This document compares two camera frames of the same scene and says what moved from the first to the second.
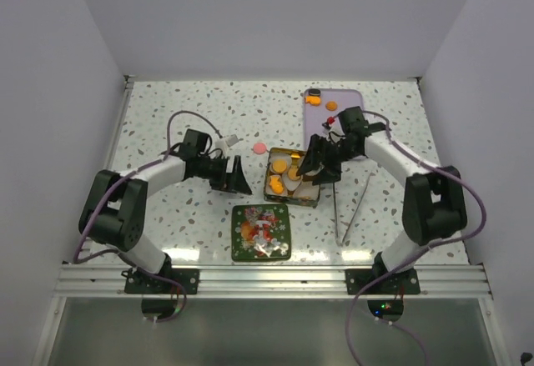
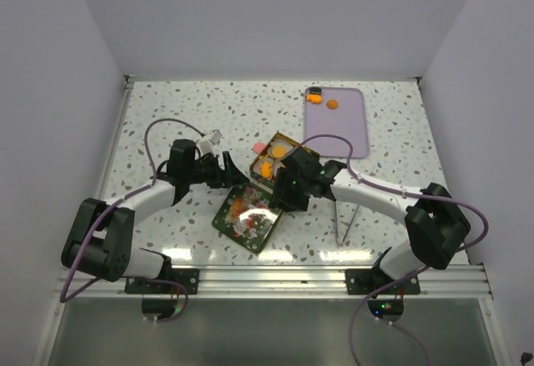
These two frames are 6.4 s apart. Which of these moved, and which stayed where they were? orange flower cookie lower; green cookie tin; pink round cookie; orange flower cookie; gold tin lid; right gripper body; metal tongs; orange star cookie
Moved: green cookie tin; right gripper body; orange star cookie; gold tin lid
Stayed: orange flower cookie lower; pink round cookie; metal tongs; orange flower cookie
